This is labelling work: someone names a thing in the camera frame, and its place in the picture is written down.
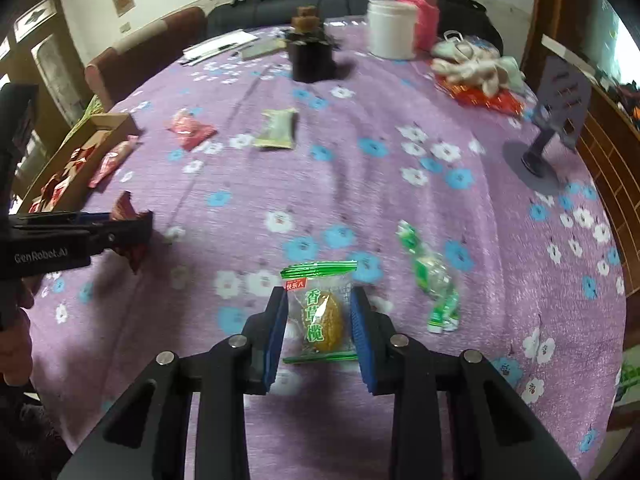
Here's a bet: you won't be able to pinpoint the large dark red snack packet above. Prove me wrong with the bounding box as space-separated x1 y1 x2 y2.
62 142 103 181

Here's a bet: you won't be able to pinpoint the red foil bag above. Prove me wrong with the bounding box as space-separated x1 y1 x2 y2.
434 72 525 113

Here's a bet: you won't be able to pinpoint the grey phone stand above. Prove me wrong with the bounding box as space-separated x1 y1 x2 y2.
502 35 593 196

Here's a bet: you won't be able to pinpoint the white paper stack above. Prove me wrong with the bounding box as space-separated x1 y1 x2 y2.
181 29 261 67

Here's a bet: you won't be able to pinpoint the red gold-label snack packet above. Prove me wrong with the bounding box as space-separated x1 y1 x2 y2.
110 191 151 275
166 110 218 152

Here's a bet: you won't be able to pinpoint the shallow cardboard box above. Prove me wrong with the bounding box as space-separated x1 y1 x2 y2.
15 112 142 216

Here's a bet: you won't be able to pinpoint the long pink snack packet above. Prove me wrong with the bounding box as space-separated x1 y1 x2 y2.
89 135 140 189

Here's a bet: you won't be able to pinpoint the brown upholstered chair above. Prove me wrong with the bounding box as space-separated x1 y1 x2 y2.
84 6 208 113

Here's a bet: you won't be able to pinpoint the black leather sofa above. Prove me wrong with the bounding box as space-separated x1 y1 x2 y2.
206 0 503 56

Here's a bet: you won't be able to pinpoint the black pen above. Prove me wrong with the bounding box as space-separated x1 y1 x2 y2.
182 42 241 65

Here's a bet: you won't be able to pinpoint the green patterned cloth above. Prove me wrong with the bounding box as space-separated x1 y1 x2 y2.
65 94 103 141

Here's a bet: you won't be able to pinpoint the white work gloves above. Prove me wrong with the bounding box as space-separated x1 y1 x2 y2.
430 30 526 98

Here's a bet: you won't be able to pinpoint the cream snack packet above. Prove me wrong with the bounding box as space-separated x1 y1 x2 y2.
252 108 299 151

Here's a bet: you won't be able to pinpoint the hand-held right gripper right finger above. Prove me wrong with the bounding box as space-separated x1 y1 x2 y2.
350 285 583 480

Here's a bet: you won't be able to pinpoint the purple floral tablecloth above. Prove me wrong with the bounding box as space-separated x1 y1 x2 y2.
25 20 628 480

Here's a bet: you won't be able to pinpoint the person's left hand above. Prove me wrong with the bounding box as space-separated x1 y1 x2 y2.
0 275 36 388

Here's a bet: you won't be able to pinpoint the wooden sideboard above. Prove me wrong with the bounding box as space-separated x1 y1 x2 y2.
575 75 640 241

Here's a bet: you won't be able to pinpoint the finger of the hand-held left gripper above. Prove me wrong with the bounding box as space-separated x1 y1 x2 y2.
10 210 116 233
87 210 155 257

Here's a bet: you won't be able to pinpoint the green twisted candy wrapper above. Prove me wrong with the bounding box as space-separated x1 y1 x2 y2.
396 220 462 333

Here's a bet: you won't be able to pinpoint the white plastic jar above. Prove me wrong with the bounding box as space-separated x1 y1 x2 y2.
366 0 418 60

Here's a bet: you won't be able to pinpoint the window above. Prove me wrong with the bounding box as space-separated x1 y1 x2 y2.
585 0 640 91

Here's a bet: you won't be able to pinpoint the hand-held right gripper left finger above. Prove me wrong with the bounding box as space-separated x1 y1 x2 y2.
65 286 291 480

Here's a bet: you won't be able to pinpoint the pink thermos bottle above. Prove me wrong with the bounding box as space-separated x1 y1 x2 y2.
397 0 441 53

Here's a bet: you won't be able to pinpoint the wooden glass door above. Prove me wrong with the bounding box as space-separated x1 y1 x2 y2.
0 0 93 201

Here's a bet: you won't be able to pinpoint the green olive snack packet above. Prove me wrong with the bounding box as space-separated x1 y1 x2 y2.
279 260 362 365

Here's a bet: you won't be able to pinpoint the olive notebook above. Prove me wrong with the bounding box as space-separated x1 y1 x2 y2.
239 39 281 61

